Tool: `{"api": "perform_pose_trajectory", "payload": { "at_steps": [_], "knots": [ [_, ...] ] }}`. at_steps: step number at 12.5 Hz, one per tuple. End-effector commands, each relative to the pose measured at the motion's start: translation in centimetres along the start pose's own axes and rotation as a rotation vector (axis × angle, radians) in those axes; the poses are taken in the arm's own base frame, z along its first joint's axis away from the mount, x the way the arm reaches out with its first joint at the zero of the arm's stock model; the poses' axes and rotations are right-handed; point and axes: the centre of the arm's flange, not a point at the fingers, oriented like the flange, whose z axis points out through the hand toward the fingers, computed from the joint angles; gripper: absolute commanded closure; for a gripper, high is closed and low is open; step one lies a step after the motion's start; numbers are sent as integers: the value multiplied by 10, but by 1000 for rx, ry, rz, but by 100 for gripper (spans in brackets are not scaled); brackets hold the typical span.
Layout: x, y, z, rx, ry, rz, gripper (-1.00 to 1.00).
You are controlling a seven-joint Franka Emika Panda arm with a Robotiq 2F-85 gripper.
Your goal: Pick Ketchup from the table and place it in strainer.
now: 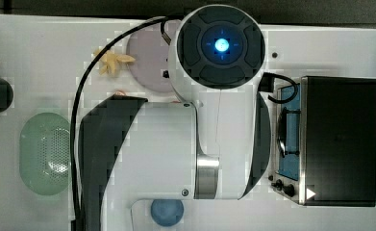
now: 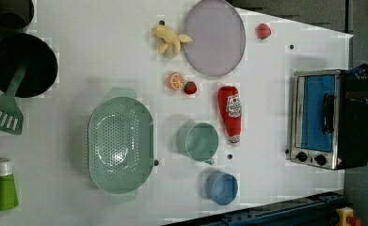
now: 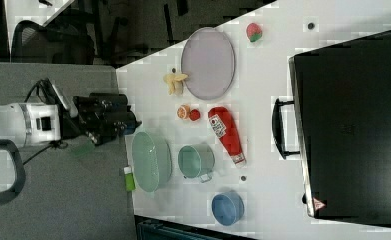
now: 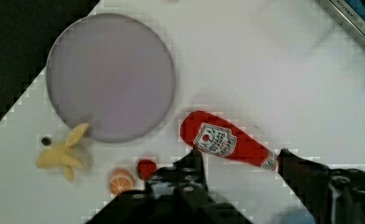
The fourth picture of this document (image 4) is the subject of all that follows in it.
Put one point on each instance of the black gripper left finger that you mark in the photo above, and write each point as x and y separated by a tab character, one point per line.
172	195

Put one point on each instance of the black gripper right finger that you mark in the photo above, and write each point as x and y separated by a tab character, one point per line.
332	196

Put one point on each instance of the red ketchup bottle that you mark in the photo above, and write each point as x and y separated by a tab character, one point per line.
216	136

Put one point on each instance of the small red toy tomato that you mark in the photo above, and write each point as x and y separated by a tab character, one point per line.
145	169

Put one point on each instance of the toy orange slice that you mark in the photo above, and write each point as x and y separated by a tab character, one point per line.
120	180

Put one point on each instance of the peeled toy banana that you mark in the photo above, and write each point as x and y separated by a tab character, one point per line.
62	154

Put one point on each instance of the grey round plate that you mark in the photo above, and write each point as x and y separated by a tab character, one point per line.
114	73

